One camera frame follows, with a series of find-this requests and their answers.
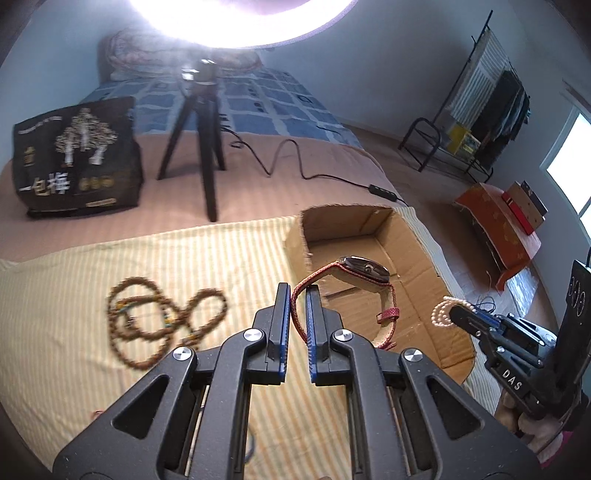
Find white pearl bracelet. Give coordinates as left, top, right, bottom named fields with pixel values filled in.
left=431, top=296, right=477, bottom=328

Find red strap wristwatch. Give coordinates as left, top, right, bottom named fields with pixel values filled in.
left=290, top=256, right=401, bottom=350

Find brown wooden bead necklace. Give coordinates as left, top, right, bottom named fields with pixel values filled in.
left=106, top=276, right=230, bottom=371

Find right gloved hand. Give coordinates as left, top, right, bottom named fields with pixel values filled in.
left=494, top=390, right=579, bottom=468

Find orange covered stool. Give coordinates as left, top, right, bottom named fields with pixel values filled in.
left=454, top=183, right=542, bottom=292

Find cardboard box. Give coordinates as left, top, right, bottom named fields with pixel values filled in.
left=284, top=204, right=476, bottom=383

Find red book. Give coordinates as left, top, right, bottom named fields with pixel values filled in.
left=501, top=192, right=535, bottom=235

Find yellow box on rack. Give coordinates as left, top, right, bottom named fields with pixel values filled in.
left=447, top=123, right=481, bottom=155

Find yellow striped cloth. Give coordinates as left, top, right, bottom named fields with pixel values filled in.
left=1, top=215, right=500, bottom=466

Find black clothes rack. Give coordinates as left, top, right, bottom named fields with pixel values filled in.
left=397, top=9, right=532, bottom=185

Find dark hanging clothes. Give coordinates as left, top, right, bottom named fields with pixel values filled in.
left=471, top=70, right=531, bottom=170

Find striped hanging towel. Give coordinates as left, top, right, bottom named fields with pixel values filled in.
left=446, top=29, right=510, bottom=129

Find blue patterned bed sheet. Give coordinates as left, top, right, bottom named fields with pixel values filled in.
left=83, top=67, right=361, bottom=148

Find black tripod stand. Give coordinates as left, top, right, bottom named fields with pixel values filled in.
left=157, top=58, right=226, bottom=222

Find black snack bag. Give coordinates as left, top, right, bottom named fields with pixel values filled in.
left=12, top=96, right=144, bottom=219

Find folded floral quilt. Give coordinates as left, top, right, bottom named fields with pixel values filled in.
left=104, top=27, right=263, bottom=81

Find black power cable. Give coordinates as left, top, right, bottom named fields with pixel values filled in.
left=220, top=126, right=410, bottom=206

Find white ring light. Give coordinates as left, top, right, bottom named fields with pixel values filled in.
left=130, top=1, right=356, bottom=49

